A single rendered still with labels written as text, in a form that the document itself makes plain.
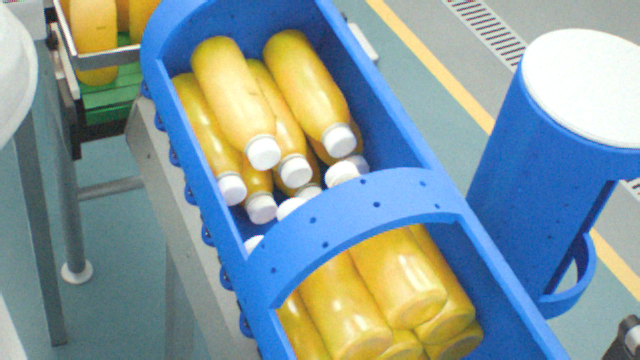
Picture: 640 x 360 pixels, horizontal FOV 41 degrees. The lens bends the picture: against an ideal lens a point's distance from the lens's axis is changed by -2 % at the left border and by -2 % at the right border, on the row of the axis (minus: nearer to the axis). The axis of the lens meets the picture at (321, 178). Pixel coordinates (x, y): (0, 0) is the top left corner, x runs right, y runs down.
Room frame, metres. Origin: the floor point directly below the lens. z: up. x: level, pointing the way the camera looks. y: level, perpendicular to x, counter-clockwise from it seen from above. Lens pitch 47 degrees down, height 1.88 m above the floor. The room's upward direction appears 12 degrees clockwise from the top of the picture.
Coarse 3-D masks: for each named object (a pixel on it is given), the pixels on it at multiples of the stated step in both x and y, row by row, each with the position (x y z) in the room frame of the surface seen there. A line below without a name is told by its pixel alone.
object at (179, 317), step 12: (168, 252) 0.92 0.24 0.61; (168, 264) 0.92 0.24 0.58; (168, 276) 0.92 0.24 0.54; (168, 288) 0.92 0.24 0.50; (180, 288) 0.91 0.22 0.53; (168, 300) 0.92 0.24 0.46; (180, 300) 0.91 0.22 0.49; (168, 312) 0.92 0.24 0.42; (180, 312) 0.91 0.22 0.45; (192, 312) 0.92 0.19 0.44; (168, 324) 0.92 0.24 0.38; (180, 324) 0.91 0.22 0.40; (192, 324) 0.92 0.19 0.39; (168, 336) 0.92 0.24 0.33; (180, 336) 0.91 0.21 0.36; (192, 336) 0.92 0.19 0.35; (168, 348) 0.92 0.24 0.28; (180, 348) 0.91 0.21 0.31; (192, 348) 0.92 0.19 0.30
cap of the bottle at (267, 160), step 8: (256, 144) 0.73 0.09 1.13; (264, 144) 0.73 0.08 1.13; (272, 144) 0.74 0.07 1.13; (248, 152) 0.73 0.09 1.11; (256, 152) 0.72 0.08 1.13; (264, 152) 0.72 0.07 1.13; (272, 152) 0.73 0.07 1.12; (280, 152) 0.74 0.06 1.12; (256, 160) 0.72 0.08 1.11; (264, 160) 0.73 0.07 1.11; (272, 160) 0.73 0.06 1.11; (256, 168) 0.72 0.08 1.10; (264, 168) 0.73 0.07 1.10
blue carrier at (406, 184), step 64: (192, 0) 0.88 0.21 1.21; (256, 0) 0.97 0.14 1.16; (320, 0) 0.93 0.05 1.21; (384, 128) 0.85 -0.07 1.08; (192, 192) 0.70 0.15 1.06; (384, 192) 0.60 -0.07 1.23; (448, 192) 0.64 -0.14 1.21; (256, 256) 0.55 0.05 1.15; (320, 256) 0.53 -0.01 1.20; (448, 256) 0.68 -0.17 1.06; (256, 320) 0.50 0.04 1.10; (512, 320) 0.58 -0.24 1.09
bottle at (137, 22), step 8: (128, 0) 1.14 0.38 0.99; (136, 0) 1.12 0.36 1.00; (144, 0) 1.12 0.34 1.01; (152, 0) 1.12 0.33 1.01; (136, 8) 1.12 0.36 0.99; (144, 8) 1.12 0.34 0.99; (152, 8) 1.12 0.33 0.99; (136, 16) 1.12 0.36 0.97; (144, 16) 1.12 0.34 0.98; (136, 24) 1.12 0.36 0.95; (144, 24) 1.12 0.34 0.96; (136, 32) 1.12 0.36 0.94; (136, 40) 1.12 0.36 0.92
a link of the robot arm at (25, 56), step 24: (0, 0) 0.65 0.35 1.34; (0, 24) 0.61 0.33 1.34; (0, 48) 0.59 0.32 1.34; (24, 48) 0.64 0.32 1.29; (0, 72) 0.57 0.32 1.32; (24, 72) 0.62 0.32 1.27; (0, 96) 0.57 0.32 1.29; (24, 96) 0.63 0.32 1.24; (0, 120) 0.57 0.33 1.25; (0, 144) 0.58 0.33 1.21
